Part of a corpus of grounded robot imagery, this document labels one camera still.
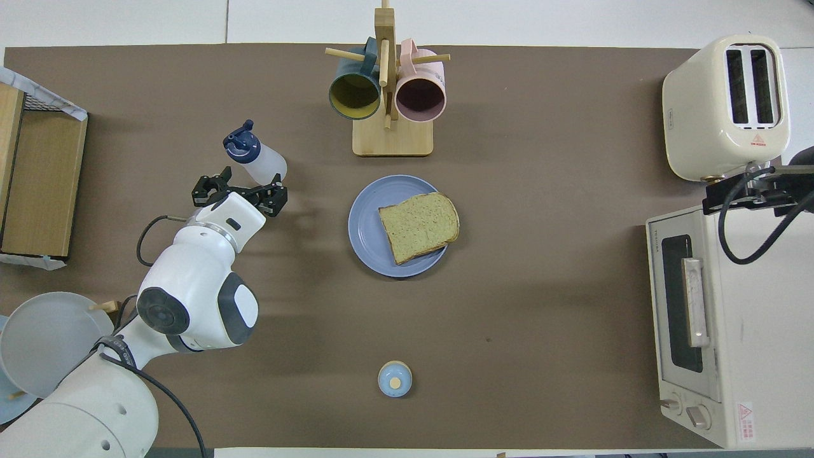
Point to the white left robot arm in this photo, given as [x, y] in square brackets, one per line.
[191, 280]

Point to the toasted bread slice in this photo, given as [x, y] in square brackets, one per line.
[420, 226]

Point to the light blue plate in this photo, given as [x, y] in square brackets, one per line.
[9, 407]

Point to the wooden mug tree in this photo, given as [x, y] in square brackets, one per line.
[391, 137]

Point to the grey plate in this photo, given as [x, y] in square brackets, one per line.
[44, 343]

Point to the pink ribbed mug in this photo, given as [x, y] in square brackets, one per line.
[420, 98]

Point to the translucent seasoning bottle blue cap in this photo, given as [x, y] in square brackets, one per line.
[264, 162]

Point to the cream two-slot toaster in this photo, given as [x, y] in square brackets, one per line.
[699, 127]

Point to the brown table mat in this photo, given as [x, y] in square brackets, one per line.
[572, 159]

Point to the dark teal mug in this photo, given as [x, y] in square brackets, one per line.
[354, 95]

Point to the wooden plate rack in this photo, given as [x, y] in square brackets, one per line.
[105, 306]

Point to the white toaster oven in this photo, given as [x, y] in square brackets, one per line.
[763, 318]

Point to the wooden shelf box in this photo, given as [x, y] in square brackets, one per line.
[44, 184]

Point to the white checkered cloth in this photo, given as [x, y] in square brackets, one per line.
[13, 79]

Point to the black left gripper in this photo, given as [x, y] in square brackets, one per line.
[236, 193]

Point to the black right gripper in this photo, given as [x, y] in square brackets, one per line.
[788, 187]

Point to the blue round plate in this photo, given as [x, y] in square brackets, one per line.
[369, 222]

